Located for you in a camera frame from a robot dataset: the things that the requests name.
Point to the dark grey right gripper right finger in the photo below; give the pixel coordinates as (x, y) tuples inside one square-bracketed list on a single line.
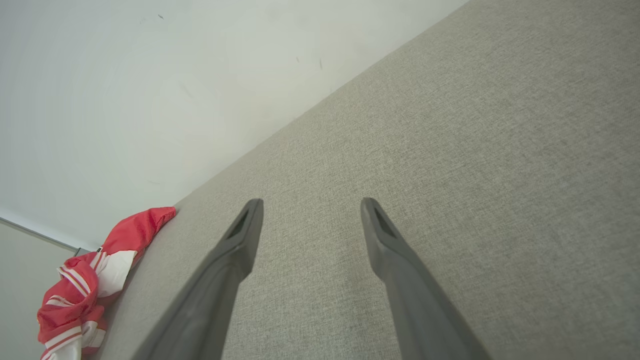
[(420, 320)]

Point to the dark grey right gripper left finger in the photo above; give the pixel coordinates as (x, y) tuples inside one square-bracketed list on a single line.
[(210, 300)]

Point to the red white-sleeved jersey shirt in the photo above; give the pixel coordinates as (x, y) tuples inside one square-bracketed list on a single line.
[(130, 235)]

